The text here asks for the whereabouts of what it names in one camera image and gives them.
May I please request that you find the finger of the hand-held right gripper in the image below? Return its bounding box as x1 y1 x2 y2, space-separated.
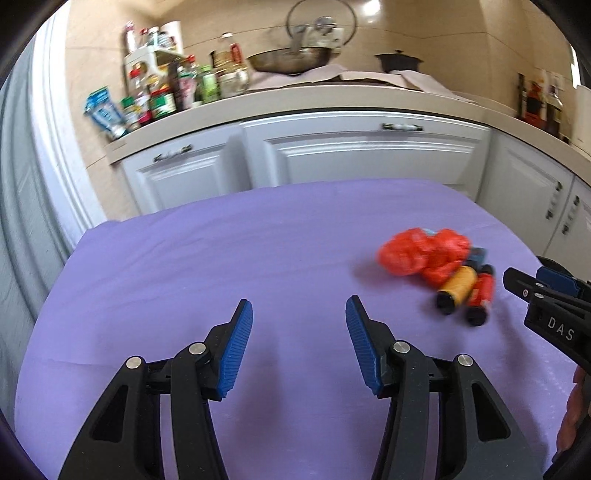
536 257 583 301
502 268 556 306

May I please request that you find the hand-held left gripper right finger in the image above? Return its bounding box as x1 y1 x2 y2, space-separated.
345 295 546 480

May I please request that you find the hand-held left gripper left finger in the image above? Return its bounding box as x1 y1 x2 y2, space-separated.
58 299 254 480

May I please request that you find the red thread spool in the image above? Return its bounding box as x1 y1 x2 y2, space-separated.
464 265 496 328

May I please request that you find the blue thread spool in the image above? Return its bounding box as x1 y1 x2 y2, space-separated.
462 247 489 271

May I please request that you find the yellow thread spool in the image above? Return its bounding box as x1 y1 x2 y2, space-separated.
435 265 479 316

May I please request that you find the orange plastic bag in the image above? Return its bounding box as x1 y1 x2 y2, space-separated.
378 227 437 278
420 228 472 286

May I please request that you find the person's right forearm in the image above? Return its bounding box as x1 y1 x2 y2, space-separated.
556 369 591 462

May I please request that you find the broad white cabinet door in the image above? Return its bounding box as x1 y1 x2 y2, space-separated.
540 178 591 278

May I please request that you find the purple tablecloth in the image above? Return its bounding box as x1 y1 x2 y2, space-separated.
14 178 579 480

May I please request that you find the narrow white cabinet door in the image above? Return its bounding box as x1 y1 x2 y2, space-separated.
475 133 576 232

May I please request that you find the dark sauce bottle clear cap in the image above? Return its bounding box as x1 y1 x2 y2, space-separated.
545 85 565 140

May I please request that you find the small white drawer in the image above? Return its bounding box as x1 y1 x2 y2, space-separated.
120 128 242 219

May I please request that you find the red label sauce bottle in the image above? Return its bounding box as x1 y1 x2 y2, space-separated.
526 80 548 126

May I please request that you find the wide white drawer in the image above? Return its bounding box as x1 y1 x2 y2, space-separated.
239 114 493 200

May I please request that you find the pale cloth on stove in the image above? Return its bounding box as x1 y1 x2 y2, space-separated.
249 65 477 103

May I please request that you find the black pot with lid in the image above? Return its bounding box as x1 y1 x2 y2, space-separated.
374 50 424 74

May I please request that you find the blue white packet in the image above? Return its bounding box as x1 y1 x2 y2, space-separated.
84 88 129 140

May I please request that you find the cluster of condiment bottles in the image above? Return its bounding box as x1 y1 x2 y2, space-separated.
121 23 253 136

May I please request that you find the metal wok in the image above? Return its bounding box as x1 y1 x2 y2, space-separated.
247 25 334 76

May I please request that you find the white paper roll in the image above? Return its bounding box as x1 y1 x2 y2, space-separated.
159 21 184 52

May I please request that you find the glass pot lid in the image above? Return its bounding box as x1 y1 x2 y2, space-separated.
286 0 359 48

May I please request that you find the broad door metal handle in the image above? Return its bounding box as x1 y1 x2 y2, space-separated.
560 196 582 234

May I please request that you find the narrow door metal handle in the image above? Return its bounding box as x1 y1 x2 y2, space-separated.
545 182 563 220

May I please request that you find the small drawer metal handle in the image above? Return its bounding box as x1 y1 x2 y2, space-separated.
153 144 193 162

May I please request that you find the white door frame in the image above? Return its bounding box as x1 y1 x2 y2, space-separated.
0 9 108 416

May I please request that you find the white wall socket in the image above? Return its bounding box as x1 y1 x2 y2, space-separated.
318 16 345 47

